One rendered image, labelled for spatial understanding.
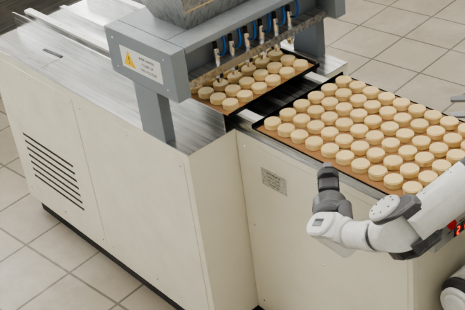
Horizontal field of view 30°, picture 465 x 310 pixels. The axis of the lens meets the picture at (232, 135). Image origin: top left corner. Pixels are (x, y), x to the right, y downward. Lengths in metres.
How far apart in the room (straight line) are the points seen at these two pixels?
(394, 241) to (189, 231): 1.07
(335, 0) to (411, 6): 2.52
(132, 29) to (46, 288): 1.33
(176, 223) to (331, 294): 0.55
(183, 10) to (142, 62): 0.21
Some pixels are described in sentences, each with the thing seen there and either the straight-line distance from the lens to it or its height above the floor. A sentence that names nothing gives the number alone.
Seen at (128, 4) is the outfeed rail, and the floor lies 0.90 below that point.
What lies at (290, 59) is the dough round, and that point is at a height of 0.92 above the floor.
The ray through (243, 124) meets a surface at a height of 0.86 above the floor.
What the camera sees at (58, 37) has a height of 0.90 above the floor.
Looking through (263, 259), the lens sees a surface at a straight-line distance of 2.95.
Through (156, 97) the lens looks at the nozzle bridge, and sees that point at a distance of 2.59.
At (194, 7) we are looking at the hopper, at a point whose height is 1.25.
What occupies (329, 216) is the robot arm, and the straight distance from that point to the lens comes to 2.06.
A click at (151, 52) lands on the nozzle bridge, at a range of 2.50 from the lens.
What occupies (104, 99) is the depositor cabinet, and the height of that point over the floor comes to 0.84.
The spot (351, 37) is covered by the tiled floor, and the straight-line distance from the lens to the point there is 5.04.
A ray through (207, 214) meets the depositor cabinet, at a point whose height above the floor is 0.59.
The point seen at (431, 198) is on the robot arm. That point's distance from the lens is 1.86.
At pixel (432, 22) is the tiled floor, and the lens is 5.17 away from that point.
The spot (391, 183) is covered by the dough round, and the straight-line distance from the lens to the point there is 2.27.
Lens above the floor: 2.27
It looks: 32 degrees down
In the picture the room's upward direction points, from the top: 8 degrees counter-clockwise
